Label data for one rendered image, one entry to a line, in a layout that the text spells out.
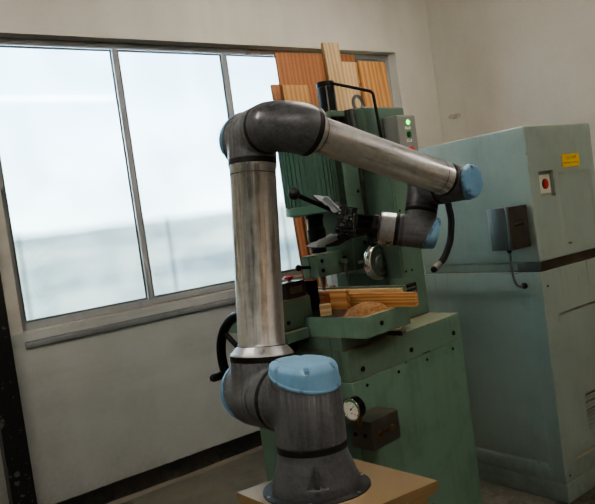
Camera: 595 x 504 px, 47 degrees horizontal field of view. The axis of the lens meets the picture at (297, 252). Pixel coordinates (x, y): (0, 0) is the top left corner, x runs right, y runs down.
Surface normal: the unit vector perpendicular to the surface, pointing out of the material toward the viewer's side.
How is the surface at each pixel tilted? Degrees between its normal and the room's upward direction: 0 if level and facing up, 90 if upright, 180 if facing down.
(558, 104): 90
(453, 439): 90
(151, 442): 90
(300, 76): 87
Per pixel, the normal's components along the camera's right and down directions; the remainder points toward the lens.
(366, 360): 0.69, -0.06
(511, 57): -0.79, 0.14
